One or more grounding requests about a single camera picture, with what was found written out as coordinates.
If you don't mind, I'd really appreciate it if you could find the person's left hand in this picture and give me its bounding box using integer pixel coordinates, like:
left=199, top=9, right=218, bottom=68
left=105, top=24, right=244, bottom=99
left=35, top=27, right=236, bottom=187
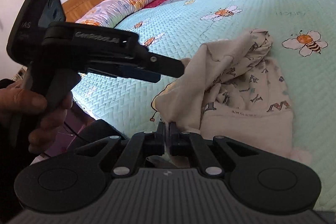
left=1, top=79, right=73, bottom=153

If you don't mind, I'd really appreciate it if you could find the mint bee-print quilt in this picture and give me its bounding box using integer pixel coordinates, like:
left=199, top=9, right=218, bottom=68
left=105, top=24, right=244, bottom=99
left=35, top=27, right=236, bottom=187
left=73, top=0, right=335, bottom=210

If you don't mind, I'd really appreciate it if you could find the floral rolled duvet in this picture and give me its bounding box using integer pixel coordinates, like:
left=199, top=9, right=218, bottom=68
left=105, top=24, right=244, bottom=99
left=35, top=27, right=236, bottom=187
left=76, top=0, right=156, bottom=28

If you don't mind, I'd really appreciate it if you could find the cream letter-print garment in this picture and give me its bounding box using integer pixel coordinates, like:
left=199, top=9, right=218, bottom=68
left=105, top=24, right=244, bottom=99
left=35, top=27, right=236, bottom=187
left=151, top=29, right=312, bottom=165

